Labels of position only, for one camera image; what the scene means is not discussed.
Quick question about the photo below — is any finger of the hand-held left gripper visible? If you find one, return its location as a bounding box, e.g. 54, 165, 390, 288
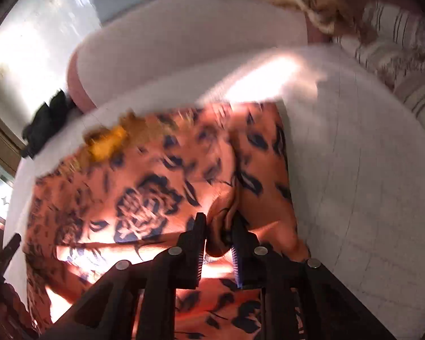
0, 233, 22, 291

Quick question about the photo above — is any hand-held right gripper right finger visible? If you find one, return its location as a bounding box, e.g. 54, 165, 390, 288
228, 216, 397, 340

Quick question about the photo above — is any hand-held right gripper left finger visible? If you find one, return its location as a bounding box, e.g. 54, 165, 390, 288
39, 212, 209, 340

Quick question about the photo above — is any orange floral garment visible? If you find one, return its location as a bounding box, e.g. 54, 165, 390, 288
25, 101, 310, 340

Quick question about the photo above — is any black cloth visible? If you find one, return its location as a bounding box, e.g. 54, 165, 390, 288
20, 90, 78, 158

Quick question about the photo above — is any yellow lace cloth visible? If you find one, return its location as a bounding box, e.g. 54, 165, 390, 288
83, 113, 146, 160

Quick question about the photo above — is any white grid bed sheet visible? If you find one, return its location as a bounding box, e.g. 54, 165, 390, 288
3, 44, 425, 340

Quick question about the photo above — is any pink mattress with grid cover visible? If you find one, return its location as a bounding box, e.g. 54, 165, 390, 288
67, 0, 326, 112

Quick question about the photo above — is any striped floral blanket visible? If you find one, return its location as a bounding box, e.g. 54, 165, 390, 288
340, 0, 425, 124

